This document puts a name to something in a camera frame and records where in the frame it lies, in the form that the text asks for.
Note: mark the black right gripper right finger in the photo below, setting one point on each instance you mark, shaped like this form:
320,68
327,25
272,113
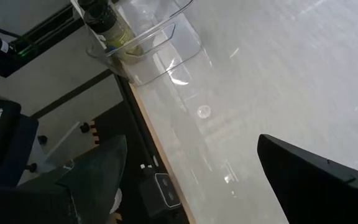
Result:
322,199

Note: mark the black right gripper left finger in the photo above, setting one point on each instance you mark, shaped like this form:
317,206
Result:
89,186

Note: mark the black-lid spice jar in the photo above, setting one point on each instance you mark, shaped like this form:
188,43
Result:
101,18

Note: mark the yellow black hazard tape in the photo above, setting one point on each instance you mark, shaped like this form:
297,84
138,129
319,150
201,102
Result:
94,137

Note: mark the clear plastic bin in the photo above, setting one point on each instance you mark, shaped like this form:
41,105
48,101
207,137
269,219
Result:
179,46

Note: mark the black stereo camera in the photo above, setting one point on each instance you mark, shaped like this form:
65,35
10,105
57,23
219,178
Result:
160,193

